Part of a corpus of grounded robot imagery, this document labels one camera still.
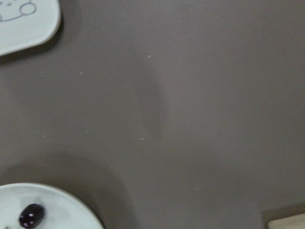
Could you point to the cream round plate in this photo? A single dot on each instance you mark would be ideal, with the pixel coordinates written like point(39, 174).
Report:
point(61, 209)

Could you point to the cream rabbit tray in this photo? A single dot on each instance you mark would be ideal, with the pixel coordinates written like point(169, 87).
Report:
point(27, 23)

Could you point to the bamboo cutting board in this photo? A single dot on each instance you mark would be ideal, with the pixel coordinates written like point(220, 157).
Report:
point(292, 222)

